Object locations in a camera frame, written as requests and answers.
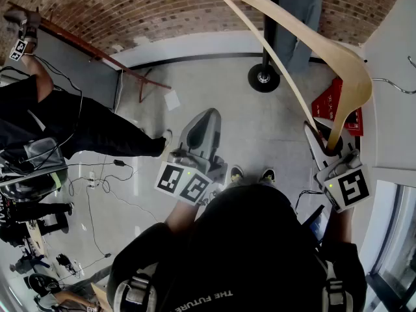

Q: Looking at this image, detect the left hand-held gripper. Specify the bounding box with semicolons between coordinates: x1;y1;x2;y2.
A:
155;108;229;207

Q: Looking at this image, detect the person's left forearm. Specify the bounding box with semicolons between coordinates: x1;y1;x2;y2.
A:
164;199;200;235

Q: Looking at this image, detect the red box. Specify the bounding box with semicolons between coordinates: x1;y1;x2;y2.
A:
311;77;365;137

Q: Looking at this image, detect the person's right forearm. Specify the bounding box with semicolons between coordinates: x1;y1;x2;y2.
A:
328;206;356;245

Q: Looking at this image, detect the person's right shoe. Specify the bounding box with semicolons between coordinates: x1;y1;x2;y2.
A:
259;168;277;185

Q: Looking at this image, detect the person's black shirt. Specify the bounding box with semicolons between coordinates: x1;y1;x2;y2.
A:
106;183;369;312

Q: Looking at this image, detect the person's shoe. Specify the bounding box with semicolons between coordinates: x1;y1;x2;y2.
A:
259;168;277;185
229;164;245;182

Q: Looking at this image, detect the light wooden hanger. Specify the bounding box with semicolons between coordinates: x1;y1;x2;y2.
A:
194;0;416;152

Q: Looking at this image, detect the black screen device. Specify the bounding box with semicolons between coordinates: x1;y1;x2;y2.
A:
302;205;330;245

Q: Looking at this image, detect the glass window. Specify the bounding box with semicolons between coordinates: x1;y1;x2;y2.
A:
365;183;416;312

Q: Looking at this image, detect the grey hanging garment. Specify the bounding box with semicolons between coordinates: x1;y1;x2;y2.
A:
277;0;323;76

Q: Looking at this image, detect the red metal rail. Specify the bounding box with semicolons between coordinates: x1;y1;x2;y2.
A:
6;1;172;104

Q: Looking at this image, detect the grey mesh bag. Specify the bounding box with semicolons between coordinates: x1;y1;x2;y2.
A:
0;137;70;203

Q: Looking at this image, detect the grey harness strap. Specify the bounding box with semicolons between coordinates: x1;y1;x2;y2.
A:
320;258;354;312
112;270;159;312

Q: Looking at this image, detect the black floor cable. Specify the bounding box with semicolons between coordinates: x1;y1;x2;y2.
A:
66;159;161;259

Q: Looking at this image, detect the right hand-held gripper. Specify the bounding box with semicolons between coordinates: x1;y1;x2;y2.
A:
304;121;372;214

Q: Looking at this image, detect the white paper sheet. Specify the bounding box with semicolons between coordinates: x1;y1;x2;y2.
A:
163;90;181;111

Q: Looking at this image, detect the grey partition panel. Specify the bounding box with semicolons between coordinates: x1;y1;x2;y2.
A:
31;29;120;111

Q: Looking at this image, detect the black coat rack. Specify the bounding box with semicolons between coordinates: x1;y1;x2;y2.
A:
247;0;304;94

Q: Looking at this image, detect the person's left shoe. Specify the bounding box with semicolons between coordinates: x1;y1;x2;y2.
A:
229;164;245;182

